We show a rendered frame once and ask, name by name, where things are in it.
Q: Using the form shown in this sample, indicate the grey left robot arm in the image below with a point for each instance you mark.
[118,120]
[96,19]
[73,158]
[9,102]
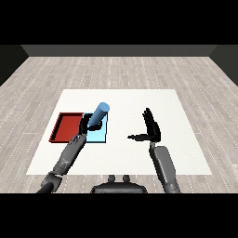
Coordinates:
[68,158]

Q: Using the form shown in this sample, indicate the red shallow open box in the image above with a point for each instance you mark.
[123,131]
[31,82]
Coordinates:
[67,127]

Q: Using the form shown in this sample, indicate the blue can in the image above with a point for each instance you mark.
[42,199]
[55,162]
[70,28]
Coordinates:
[98,114]

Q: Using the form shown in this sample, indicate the light blue shallow open box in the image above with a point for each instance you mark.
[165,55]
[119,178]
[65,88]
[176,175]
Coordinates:
[98,135]

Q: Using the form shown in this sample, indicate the dark grey robot body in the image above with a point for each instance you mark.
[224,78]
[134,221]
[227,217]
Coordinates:
[119,187]

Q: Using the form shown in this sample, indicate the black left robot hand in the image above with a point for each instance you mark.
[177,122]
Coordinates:
[84,123]

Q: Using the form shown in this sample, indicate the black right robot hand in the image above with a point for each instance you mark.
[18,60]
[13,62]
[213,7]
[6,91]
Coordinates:
[153,127]

